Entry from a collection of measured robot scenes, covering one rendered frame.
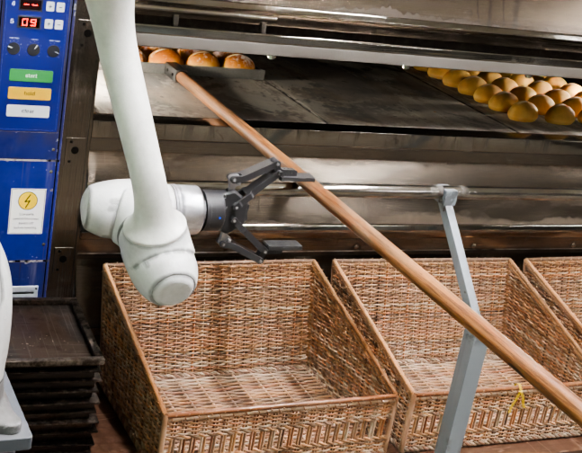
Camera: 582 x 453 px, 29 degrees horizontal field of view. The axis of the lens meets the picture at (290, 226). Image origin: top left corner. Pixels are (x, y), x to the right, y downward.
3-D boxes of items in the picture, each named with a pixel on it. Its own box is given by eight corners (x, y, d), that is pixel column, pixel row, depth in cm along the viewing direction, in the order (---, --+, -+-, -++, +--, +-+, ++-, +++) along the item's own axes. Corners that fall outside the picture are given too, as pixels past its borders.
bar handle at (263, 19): (129, 31, 230) (126, 30, 231) (274, 42, 244) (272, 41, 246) (130, 2, 228) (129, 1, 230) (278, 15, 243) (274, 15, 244)
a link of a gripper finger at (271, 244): (269, 246, 209) (268, 250, 209) (302, 246, 212) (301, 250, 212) (263, 240, 211) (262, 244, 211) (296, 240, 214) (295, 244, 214)
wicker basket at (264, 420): (85, 367, 266) (98, 260, 257) (297, 353, 292) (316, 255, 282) (152, 484, 226) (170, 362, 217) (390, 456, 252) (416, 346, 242)
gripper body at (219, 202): (194, 180, 203) (242, 182, 207) (188, 224, 206) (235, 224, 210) (209, 195, 197) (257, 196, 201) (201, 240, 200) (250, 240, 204)
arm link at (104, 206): (154, 217, 205) (174, 261, 196) (69, 217, 198) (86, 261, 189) (165, 167, 200) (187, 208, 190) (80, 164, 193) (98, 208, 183)
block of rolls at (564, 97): (407, 66, 363) (410, 49, 361) (526, 75, 384) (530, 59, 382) (515, 123, 312) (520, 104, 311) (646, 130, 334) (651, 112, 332)
